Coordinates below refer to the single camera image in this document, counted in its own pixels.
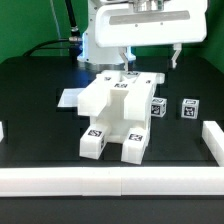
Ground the white chair seat part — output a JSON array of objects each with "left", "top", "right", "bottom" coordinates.
[{"left": 98, "top": 83, "right": 152, "bottom": 143}]

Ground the black cable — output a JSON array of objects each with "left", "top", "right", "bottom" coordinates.
[{"left": 21, "top": 0, "right": 83, "bottom": 58}]

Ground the white marker base plate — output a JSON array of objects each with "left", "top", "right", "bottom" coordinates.
[{"left": 58, "top": 88, "right": 83, "bottom": 108}]

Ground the small white tagged cube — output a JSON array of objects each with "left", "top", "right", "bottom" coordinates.
[
  {"left": 181, "top": 99, "right": 199, "bottom": 119},
  {"left": 151, "top": 97, "right": 167, "bottom": 117}
]

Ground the white right obstacle wall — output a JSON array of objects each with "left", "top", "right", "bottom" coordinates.
[{"left": 202, "top": 121, "right": 224, "bottom": 167}]

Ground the white obstacle wall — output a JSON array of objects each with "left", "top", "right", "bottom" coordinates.
[
  {"left": 202, "top": 121, "right": 224, "bottom": 167},
  {"left": 0, "top": 167, "right": 224, "bottom": 197},
  {"left": 0, "top": 121, "right": 4, "bottom": 142}
]

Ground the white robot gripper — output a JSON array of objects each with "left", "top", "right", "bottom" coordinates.
[{"left": 95, "top": 0, "right": 208, "bottom": 72}]

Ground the white front obstacle wall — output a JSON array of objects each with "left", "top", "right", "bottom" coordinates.
[{"left": 0, "top": 167, "right": 224, "bottom": 197}]

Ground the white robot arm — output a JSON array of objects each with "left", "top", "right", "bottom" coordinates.
[{"left": 78, "top": 0, "right": 209, "bottom": 69}]

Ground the white chair back frame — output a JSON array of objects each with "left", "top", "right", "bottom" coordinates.
[{"left": 78, "top": 70, "right": 165, "bottom": 121}]

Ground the white left obstacle wall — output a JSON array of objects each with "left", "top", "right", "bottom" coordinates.
[{"left": 0, "top": 121, "right": 4, "bottom": 142}]

